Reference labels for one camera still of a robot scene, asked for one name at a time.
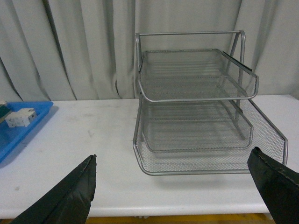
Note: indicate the green terminal block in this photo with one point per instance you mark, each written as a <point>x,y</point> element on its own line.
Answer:
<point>4,111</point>

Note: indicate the silver mesh three-tier rack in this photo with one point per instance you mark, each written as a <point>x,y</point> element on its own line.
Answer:
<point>196,113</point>

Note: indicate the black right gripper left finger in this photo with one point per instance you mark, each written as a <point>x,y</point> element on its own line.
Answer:
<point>68,202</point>

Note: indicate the white curtain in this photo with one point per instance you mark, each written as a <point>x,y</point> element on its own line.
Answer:
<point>85,49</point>

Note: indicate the blue plastic tray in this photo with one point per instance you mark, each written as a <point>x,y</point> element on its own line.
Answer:
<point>10,137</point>

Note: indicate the white circuit breaker block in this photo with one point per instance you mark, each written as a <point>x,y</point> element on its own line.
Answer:
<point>21,118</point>

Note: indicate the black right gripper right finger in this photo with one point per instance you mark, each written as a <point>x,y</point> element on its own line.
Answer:
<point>278,186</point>

